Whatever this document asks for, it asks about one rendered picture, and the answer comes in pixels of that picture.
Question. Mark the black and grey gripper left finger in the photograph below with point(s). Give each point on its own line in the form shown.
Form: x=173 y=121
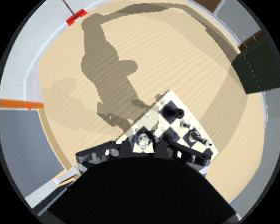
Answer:
x=97 y=154

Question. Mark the chessboard with chess pieces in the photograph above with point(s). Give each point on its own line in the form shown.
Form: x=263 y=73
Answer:
x=154 y=123

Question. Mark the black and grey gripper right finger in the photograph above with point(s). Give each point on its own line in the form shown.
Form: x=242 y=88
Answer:
x=189 y=156

